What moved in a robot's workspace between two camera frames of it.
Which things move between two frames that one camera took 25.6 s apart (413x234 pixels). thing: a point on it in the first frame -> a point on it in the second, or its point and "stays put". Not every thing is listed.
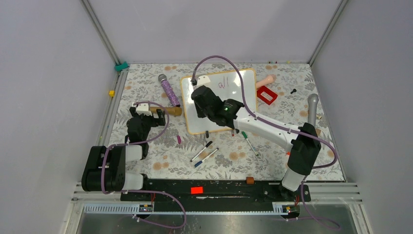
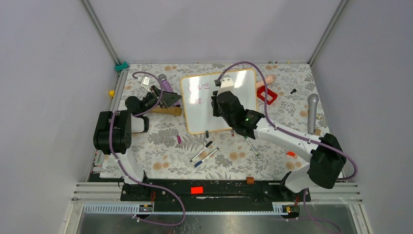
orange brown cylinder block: x=250 y=180 stays put
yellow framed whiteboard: x=227 y=86 stays put
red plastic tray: x=268 y=91 stays put
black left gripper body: x=148 y=120 -> x=152 y=99
